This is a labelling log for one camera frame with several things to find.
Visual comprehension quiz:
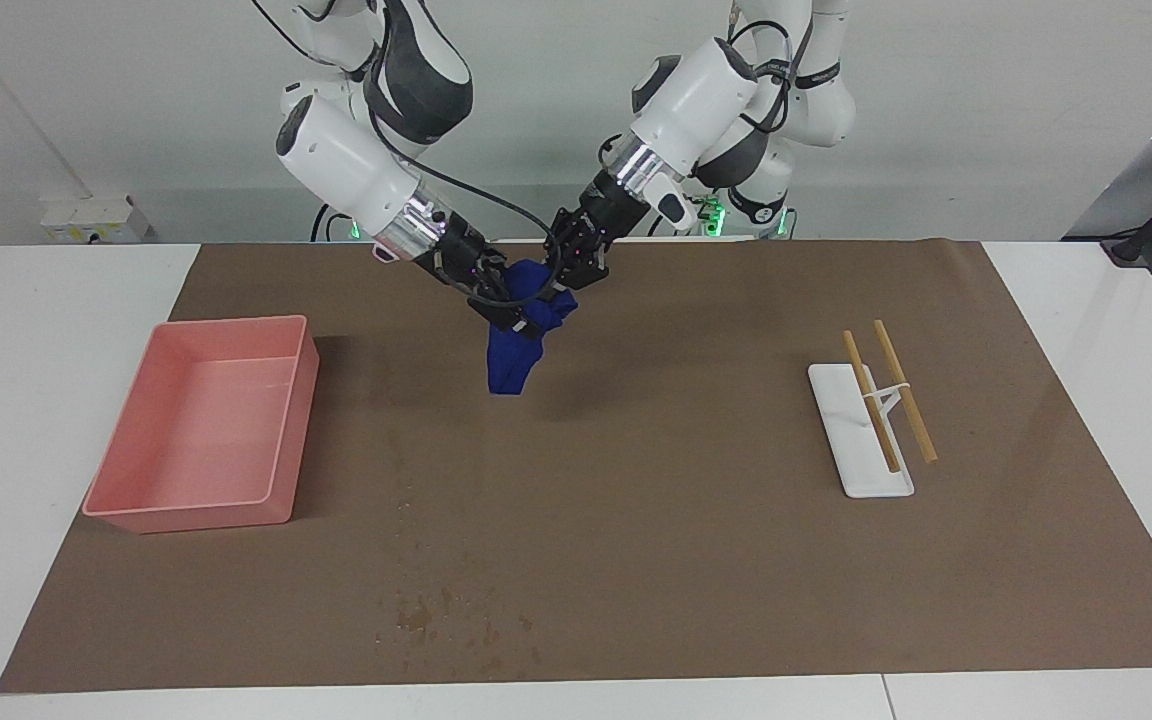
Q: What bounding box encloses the pink plastic bin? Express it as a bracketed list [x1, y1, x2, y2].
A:
[82, 314, 321, 535]

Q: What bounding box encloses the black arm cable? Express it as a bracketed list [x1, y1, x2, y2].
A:
[731, 10, 817, 136]
[361, 60, 557, 246]

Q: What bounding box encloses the brown table mat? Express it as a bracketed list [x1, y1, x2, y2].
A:
[0, 238, 1152, 695]

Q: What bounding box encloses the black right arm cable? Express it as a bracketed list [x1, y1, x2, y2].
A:
[361, 60, 557, 246]

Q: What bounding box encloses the white towel rack base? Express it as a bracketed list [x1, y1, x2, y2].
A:
[807, 362, 916, 500]

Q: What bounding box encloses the white wall socket box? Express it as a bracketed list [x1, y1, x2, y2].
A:
[40, 195, 152, 244]

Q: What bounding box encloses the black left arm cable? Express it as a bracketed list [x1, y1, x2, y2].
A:
[731, 10, 817, 136]

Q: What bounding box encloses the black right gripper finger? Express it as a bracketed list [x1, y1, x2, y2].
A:
[470, 290, 543, 338]

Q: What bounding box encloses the wooden rack rod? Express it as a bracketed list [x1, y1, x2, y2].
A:
[842, 330, 903, 475]
[872, 319, 939, 464]

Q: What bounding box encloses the blue towel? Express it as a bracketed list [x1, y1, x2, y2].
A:
[484, 258, 579, 397]

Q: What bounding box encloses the white wire rod bracket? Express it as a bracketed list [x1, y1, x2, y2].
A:
[861, 380, 912, 422]

